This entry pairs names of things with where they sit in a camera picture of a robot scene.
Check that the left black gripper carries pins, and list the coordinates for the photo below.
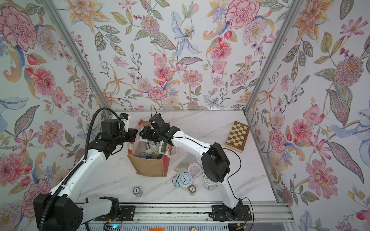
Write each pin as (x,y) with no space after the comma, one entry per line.
(133,135)

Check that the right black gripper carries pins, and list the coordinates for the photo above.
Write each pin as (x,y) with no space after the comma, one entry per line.
(147,134)

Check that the burlap canvas bag red trim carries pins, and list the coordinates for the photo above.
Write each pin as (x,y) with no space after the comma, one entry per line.
(155,165)

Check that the pink round alarm clock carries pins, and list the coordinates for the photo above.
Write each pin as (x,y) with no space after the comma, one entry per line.
(195,170)

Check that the small white digital clock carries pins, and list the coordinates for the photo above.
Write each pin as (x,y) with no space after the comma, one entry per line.
(149,152)

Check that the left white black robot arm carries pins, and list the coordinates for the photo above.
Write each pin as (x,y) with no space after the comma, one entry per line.
(57,210)

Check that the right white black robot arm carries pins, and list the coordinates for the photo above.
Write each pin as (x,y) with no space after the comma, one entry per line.
(215,162)

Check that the blue twin-bell clock front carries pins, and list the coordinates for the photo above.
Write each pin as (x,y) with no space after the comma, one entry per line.
(183,181)

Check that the small grey mini clock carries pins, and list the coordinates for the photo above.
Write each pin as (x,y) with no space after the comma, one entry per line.
(137,192)

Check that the small beige cylinder clock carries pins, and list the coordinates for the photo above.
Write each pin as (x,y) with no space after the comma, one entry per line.
(192,190)

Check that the white twin-bell alarm clock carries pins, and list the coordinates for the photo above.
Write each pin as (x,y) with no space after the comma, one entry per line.
(208,184)

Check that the wooden chessboard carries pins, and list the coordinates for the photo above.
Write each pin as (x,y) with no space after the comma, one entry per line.
(238,136)

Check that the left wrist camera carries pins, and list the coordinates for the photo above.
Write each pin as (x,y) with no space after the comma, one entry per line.
(125,118)

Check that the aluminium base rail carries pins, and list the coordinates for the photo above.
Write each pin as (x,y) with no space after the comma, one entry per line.
(197,217)

